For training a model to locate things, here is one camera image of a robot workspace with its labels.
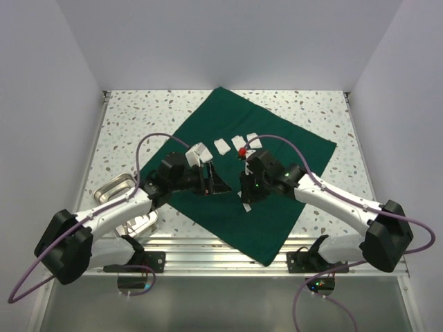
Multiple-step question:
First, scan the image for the stainless steel tray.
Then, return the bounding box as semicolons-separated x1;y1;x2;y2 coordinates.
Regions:
93;173;159;238

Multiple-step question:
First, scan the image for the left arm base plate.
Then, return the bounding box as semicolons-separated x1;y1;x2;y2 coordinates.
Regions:
103;251;166;273

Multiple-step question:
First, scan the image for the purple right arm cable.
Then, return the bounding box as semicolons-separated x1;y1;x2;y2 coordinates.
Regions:
245;134;436;332

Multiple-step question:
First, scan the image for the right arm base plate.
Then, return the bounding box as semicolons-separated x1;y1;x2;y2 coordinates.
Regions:
286;251;349;274

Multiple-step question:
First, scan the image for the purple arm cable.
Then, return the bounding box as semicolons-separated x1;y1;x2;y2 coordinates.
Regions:
7;133;191;304
245;134;436;332

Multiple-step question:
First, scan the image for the green surgical cloth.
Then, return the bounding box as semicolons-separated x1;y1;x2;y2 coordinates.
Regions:
142;87;336;266

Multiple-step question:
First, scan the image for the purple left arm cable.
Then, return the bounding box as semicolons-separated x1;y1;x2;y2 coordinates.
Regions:
7;133;191;304

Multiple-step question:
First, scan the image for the white gauze pad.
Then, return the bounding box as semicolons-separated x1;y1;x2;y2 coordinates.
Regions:
199;148;213;163
214;138;230;156
231;136;246;151
246;133;262;149

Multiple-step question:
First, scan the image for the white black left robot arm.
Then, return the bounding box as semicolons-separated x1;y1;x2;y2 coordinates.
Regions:
34;152;231;285

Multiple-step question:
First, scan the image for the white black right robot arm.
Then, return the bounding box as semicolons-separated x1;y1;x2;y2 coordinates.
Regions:
239;148;413;273

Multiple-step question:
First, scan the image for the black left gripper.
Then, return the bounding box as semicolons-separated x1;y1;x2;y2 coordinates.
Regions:
170;160;231;196

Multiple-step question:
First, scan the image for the white strip packet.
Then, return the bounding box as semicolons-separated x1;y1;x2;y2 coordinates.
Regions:
237;191;251;212

